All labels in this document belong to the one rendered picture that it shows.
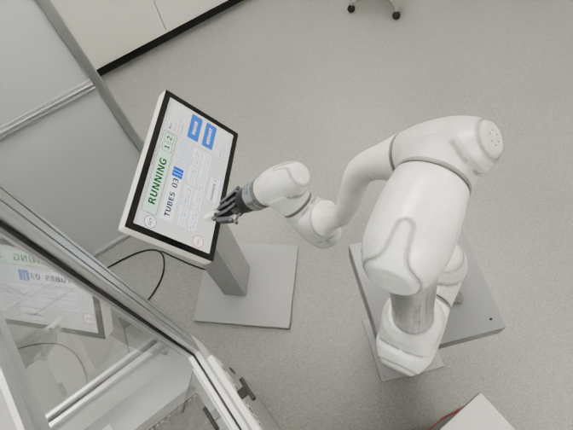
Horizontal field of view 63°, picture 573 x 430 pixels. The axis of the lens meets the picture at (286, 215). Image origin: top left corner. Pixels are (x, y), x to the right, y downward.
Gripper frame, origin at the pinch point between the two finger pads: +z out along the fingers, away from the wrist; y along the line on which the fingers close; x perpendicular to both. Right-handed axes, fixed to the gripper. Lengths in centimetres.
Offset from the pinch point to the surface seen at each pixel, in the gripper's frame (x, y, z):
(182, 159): -13.9, -16.3, 3.5
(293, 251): 84, -32, 55
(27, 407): -57, 65, -79
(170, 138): -19.4, -21.3, 3.5
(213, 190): 0.0, -10.9, 3.5
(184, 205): -9.1, -1.0, 3.5
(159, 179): -19.3, -5.6, 3.5
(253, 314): 73, 5, 68
